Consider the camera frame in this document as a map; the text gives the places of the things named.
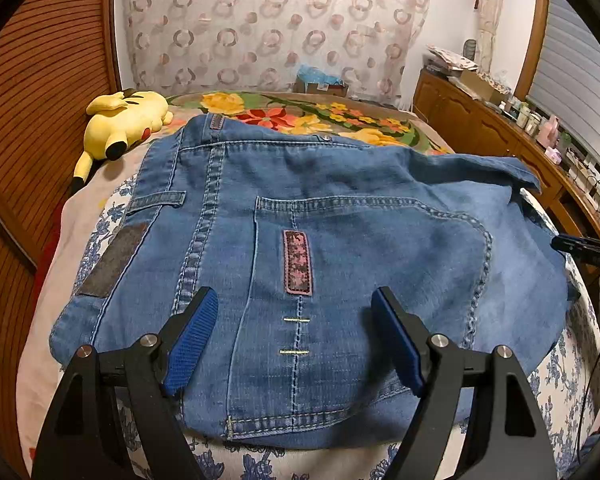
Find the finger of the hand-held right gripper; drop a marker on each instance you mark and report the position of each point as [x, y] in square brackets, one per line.
[580, 248]

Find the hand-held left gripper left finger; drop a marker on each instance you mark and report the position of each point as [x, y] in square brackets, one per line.
[196, 340]

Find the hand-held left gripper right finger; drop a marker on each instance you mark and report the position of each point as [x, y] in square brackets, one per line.
[397, 342]

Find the blue denim pants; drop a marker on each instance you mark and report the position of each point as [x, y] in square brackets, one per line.
[360, 240]

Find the pink container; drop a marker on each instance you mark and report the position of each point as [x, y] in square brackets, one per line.
[549, 132]

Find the bed with floral sheet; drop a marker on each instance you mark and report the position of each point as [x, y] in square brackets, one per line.
[565, 375]

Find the glass jar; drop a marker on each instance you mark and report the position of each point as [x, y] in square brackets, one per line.
[522, 117]
[533, 123]

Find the grey window blind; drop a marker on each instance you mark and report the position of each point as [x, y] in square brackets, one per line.
[575, 70]

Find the wooden cabinet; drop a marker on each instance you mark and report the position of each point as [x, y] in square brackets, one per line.
[460, 115]

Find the open cardboard box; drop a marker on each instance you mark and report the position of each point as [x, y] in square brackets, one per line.
[482, 85]

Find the patterned paper stack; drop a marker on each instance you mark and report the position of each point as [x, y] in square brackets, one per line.
[452, 57]

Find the yellow plush toy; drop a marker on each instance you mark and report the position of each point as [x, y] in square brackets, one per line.
[125, 120]

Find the colourful flower blanket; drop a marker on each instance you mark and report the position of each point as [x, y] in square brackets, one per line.
[275, 117]

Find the beige lace curtain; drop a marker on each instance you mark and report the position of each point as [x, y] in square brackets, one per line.
[491, 15]

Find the small cardboard box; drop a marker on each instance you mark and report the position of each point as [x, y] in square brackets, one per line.
[330, 91]

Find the light blue plastic bag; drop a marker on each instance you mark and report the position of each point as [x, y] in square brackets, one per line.
[317, 75]

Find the slatted wooden panel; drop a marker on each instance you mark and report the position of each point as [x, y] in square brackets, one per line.
[40, 70]

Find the sheer curtain with circles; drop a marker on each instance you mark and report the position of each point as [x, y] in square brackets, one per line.
[260, 25]

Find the wooden window frame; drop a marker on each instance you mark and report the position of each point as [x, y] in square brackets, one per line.
[532, 40]

